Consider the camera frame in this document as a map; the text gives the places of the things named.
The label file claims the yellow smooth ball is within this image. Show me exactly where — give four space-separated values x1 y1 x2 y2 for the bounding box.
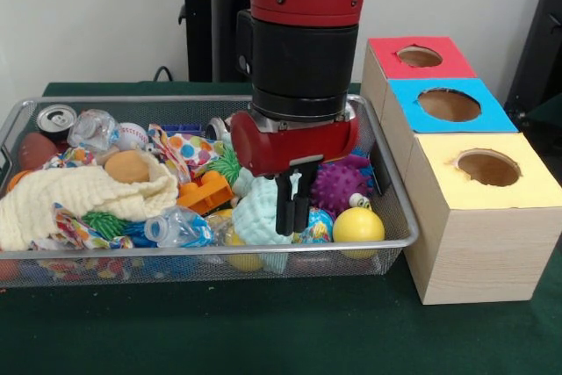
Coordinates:
332 208 386 260

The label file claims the globe print ball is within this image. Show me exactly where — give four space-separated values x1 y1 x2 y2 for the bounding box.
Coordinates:
305 206 335 244

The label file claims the crushed clear plastic bottle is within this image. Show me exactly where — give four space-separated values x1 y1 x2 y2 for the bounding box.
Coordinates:
143 206 215 249

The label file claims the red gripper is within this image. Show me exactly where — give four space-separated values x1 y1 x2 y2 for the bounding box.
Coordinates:
230 100 360 237

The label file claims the shallow metal mesh bin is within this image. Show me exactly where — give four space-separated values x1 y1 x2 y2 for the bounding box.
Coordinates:
0 93 421 291

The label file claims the green stringy koosh ball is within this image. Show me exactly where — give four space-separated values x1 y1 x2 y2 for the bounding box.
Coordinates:
205 146 241 187

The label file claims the black chair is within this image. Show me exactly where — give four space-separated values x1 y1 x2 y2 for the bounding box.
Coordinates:
504 0 562 121

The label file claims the dark green table cloth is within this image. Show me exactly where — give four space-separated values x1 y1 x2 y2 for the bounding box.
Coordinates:
0 81 562 375

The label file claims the tan foam ball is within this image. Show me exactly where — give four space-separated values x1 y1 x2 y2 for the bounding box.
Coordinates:
104 149 153 184

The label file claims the mint green cloth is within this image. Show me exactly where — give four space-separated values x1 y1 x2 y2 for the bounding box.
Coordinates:
221 133 294 247

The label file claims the purple spiky ball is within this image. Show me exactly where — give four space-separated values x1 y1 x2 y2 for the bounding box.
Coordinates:
310 159 374 213

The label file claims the cream yellow cloth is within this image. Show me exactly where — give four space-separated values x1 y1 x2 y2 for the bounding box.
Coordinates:
0 149 179 252

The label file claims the wooden box with three holes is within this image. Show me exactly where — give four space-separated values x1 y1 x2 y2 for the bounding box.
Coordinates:
359 35 562 306

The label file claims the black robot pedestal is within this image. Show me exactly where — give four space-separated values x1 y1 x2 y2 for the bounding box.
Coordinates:
177 0 254 84

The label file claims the orange plastic block toy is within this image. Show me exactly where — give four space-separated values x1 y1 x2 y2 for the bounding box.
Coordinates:
177 171 234 217

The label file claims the silver topped drink can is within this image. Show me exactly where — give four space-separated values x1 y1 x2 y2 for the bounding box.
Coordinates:
35 104 78 144

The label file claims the blue stringy koosh ball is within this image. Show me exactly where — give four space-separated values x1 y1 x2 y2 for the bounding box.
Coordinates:
122 220 155 248

